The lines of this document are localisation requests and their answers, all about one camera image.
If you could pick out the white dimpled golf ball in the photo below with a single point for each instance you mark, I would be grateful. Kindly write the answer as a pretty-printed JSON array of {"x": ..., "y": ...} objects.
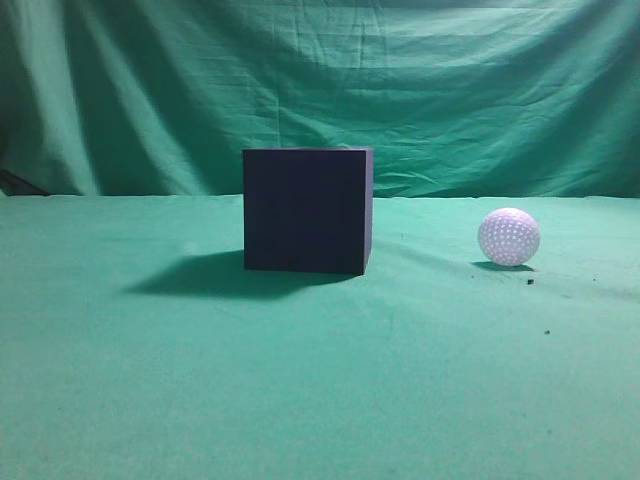
[{"x": 509, "y": 237}]

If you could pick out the dark blue cube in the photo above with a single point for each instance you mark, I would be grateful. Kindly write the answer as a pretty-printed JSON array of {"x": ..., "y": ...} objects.
[{"x": 308, "y": 209}]

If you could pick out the green cloth backdrop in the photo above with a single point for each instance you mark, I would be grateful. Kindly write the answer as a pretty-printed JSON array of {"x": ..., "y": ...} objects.
[{"x": 456, "y": 98}]

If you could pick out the green table cloth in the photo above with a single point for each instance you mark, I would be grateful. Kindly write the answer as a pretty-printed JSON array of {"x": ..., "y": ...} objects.
[{"x": 134, "y": 345}]

